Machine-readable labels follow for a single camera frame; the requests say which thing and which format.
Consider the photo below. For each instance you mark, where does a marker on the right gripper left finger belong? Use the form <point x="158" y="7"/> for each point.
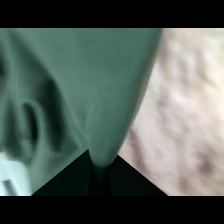
<point x="70" y="180"/>

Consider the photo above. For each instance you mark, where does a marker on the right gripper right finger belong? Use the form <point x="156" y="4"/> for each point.
<point x="133" y="180"/>

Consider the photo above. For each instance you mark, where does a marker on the dark green T-shirt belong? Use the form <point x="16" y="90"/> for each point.
<point x="93" y="83"/>

